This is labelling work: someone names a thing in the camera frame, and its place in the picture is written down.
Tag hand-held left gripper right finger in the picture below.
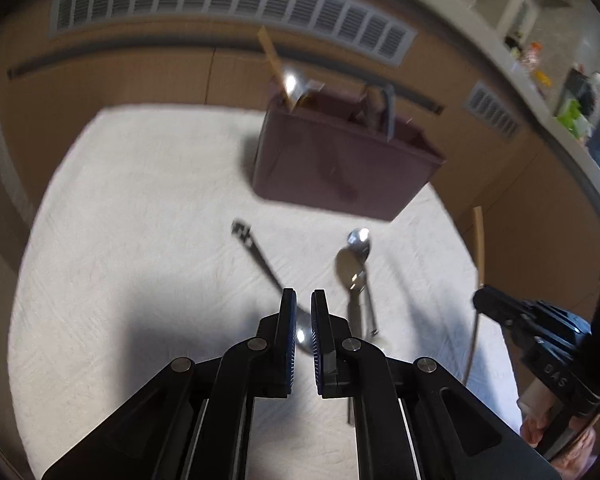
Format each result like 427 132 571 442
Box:
311 289 561 480

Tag wooden chopstick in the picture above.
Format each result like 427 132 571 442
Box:
262 30 301 111
256 26 293 110
462 206 488 386

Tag white woven tablecloth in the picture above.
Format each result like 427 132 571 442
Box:
7 104 527 480

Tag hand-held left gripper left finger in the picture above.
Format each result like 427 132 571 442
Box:
42 287 298 480

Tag metal spoon with holes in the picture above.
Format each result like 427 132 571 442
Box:
231 218 315 357

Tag person's right hand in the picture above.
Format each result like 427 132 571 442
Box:
518 382 599 479

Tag short grey vent grille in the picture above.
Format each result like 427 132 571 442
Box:
462 81 524 142

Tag yellow-lidded jar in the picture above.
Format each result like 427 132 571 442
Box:
524 41 552 85

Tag wooden spoon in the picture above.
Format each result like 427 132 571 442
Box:
349 86 387 130

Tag black packet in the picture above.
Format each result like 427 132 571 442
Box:
561 64 600 113

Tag maroon plastic utensil holder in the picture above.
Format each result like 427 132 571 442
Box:
251 86 449 223

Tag long grey vent grille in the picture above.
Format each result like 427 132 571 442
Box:
49 0 417 67

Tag green packets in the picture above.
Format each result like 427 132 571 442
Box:
556 99 595 138

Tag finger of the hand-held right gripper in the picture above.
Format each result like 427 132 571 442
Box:
472 285 527 335

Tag speckled stone countertop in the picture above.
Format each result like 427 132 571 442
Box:
415 0 600 221

